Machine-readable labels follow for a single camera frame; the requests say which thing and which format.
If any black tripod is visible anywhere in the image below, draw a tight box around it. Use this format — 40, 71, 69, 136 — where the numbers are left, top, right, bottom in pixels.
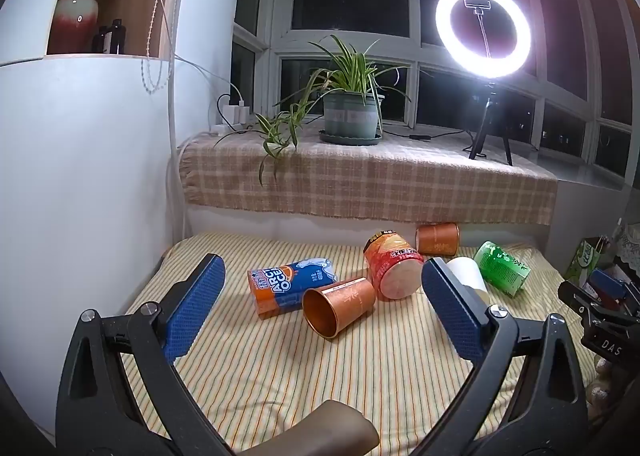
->
468, 81, 514, 167

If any brown chair back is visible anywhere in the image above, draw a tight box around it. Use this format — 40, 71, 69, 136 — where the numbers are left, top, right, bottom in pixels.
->
227, 399, 380, 456

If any white cable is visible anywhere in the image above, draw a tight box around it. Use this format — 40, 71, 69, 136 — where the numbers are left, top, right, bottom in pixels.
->
134, 0, 236, 97

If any striped yellow cloth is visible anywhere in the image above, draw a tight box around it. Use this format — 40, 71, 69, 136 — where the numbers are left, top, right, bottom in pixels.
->
121, 231, 599, 456

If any copper paper cup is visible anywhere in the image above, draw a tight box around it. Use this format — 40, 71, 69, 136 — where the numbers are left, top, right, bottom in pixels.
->
302, 277, 377, 340
415, 222, 460, 257

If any white paper cup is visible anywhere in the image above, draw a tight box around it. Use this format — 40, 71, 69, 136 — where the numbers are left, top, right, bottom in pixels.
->
446, 257, 490, 298

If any ring light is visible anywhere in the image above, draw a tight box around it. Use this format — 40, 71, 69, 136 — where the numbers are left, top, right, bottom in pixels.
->
434, 0, 532, 84

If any black cable with switch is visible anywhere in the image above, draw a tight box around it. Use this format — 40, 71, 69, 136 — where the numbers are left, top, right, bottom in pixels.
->
381, 129, 473, 143

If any red ceramic vase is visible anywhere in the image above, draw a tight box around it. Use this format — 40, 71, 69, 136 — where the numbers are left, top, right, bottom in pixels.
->
55, 0, 114, 56

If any green plant saucer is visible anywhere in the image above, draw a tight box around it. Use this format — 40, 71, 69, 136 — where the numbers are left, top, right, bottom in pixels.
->
318, 129, 384, 146

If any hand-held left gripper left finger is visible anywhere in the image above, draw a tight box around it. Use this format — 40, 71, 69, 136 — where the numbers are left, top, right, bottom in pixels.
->
56, 252, 236, 456

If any spider plant in green pot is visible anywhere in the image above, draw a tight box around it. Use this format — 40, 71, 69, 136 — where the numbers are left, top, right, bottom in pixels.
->
214, 34, 414, 188

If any green paper box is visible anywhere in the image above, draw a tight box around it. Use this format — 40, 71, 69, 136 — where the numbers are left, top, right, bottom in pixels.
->
566, 237, 609, 288

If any beige plaid cloth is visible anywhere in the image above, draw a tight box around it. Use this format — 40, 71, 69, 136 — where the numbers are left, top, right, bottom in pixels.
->
180, 123, 559, 227

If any red and orange snack tub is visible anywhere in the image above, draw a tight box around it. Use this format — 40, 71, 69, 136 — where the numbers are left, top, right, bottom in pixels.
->
363, 231, 425, 301

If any white power strip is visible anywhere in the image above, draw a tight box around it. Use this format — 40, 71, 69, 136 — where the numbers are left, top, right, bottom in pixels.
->
211, 122, 257, 136

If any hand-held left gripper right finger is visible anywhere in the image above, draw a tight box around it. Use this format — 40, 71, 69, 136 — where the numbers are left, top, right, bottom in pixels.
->
410, 257, 589, 456

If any green drink can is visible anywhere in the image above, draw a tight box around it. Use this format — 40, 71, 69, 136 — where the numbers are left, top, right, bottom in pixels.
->
473, 240, 532, 297

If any person's right hand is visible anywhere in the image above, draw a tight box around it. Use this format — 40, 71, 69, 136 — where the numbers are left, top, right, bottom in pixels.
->
584, 355, 628, 419

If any white lace cloth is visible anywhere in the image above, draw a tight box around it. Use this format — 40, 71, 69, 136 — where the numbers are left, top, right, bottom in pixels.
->
606, 217, 640, 283

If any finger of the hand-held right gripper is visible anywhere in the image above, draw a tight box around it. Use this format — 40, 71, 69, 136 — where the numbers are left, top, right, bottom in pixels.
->
586, 267, 640, 311
557, 280, 632, 333

